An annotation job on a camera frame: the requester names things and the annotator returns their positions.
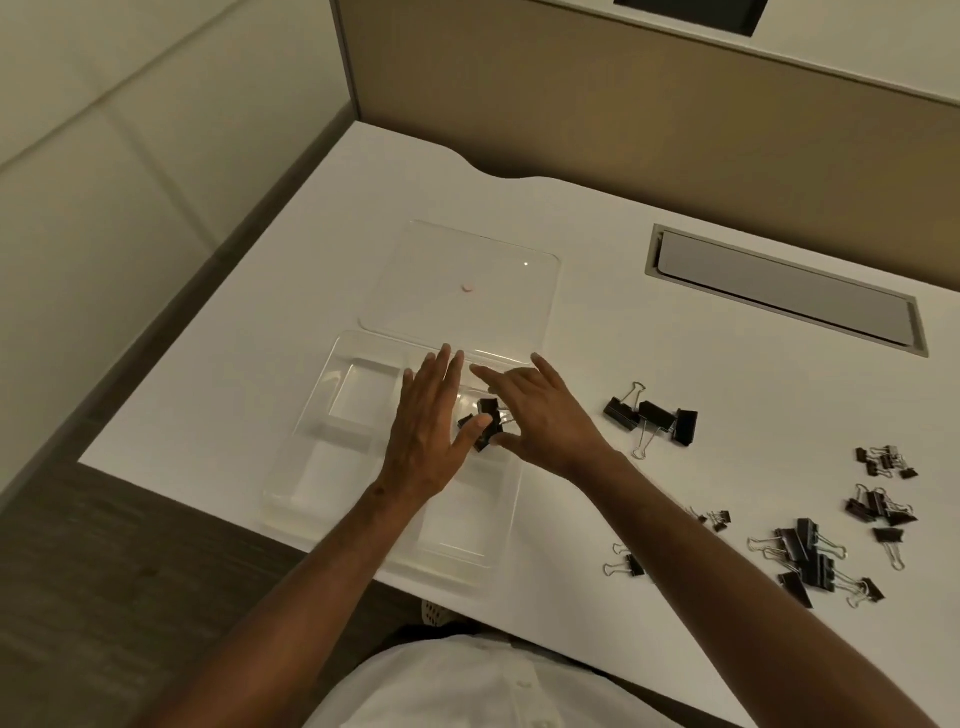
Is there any person's left hand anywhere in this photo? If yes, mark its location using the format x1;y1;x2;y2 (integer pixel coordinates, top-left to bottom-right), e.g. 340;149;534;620
377;343;489;499

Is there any person's right hand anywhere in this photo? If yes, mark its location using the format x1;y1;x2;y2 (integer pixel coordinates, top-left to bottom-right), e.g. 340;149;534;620
469;354;630;481

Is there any person's left forearm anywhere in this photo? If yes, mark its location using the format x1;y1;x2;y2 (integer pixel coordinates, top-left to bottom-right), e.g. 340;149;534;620
146;480;444;728

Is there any person's right forearm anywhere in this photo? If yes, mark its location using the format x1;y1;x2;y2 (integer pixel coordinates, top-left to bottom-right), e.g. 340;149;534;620
581;450;960;728

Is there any clear plastic compartment tray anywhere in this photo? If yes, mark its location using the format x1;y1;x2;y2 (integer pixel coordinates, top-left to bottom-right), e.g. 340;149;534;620
260;330;546;589

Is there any clear plastic lid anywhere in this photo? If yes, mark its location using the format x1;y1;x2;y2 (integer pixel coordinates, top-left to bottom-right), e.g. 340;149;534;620
357;218;566;363

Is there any white shirt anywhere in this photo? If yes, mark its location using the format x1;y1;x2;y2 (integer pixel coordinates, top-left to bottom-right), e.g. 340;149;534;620
303;628;680;728

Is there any scattered pile of binder clips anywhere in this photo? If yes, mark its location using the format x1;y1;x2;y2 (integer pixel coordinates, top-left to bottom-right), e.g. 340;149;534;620
745;443;923;611

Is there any beige desk partition panel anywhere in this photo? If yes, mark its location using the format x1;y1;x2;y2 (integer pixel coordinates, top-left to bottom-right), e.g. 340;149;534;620
330;0;960;291

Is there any grey desk cable flap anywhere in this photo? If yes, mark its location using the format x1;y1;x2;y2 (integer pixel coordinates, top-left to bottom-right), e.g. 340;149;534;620
642;222;930;359

